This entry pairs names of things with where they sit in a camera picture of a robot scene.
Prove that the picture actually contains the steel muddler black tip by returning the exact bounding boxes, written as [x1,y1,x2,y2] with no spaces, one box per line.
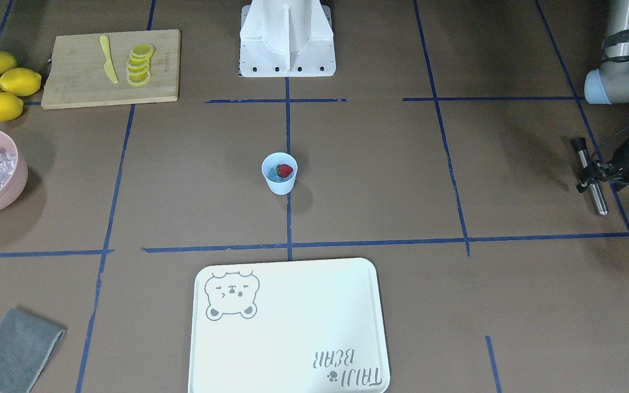
[570,138,609,216]

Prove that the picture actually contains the yellow lemon one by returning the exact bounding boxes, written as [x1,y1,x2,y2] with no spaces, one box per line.
[0,92,24,122]

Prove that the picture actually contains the yellow plastic knife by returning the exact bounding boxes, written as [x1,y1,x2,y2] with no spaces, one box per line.
[98,34,119,83]

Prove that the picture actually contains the cream bear tray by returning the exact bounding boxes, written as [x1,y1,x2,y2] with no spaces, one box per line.
[187,257,391,392]

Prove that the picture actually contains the yellow lemon slices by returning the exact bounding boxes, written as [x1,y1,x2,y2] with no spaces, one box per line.
[126,43,156,86]

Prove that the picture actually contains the light blue plastic cup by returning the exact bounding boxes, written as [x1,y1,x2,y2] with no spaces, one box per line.
[260,152,299,195]

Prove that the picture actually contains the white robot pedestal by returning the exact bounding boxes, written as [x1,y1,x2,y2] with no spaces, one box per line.
[238,1,336,78]

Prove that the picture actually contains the wooden cutting board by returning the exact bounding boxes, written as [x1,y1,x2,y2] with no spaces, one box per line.
[41,29,181,110]

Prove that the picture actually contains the yellow lemon two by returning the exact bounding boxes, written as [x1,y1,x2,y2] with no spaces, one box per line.
[0,68,42,97]

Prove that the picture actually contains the grey folded cloth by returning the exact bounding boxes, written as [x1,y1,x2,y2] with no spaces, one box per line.
[0,309,67,392]

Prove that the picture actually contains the red strawberry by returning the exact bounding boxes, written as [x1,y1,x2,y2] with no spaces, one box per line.
[276,163,294,179]

